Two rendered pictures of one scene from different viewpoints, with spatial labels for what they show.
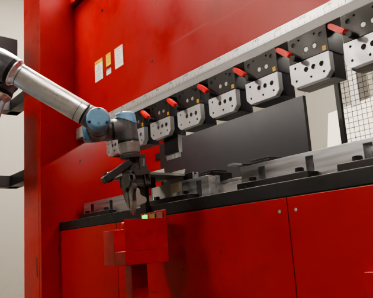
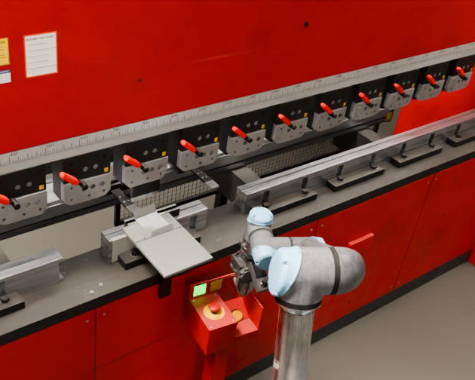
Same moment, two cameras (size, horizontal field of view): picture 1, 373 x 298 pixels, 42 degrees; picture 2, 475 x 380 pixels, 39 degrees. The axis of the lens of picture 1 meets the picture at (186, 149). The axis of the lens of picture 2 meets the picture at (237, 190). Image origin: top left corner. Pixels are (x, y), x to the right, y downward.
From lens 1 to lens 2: 3.12 m
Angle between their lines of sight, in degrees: 99
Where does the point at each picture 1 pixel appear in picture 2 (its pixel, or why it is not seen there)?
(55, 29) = not seen: outside the picture
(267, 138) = not seen: hidden behind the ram
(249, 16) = (298, 60)
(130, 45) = (83, 41)
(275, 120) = not seen: hidden behind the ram
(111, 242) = (228, 333)
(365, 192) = (361, 206)
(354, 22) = (366, 90)
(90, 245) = (19, 359)
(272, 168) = (276, 190)
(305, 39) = (335, 95)
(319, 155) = (312, 176)
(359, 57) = (360, 114)
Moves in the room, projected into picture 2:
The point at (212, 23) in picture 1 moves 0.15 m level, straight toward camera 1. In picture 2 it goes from (256, 54) to (303, 62)
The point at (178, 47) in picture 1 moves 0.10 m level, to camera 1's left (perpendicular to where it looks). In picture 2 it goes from (197, 70) to (194, 85)
